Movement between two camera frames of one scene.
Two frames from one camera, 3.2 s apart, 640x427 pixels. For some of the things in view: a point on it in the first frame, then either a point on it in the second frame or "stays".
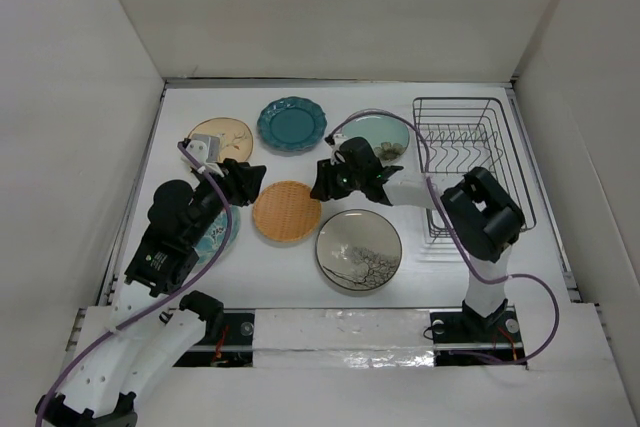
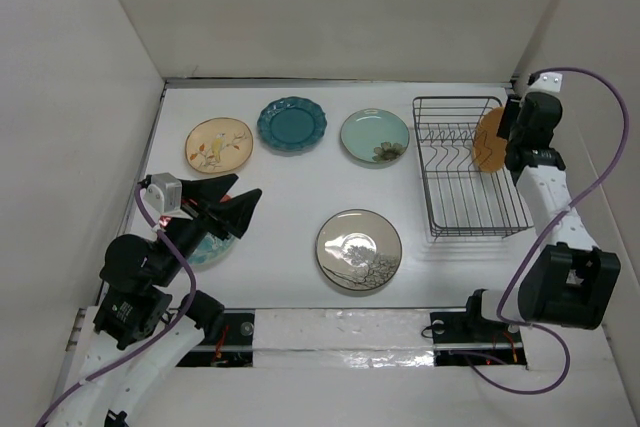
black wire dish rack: (456, 135) stays
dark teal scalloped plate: (291, 123) stays
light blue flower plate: (388, 136) stays
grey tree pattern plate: (358, 249) stays
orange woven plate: (286, 211) -> (489, 149)
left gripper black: (241, 180) -> (233, 212)
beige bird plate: (235, 139) stays
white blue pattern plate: (213, 238) stays
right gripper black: (325, 188) -> (511, 112)
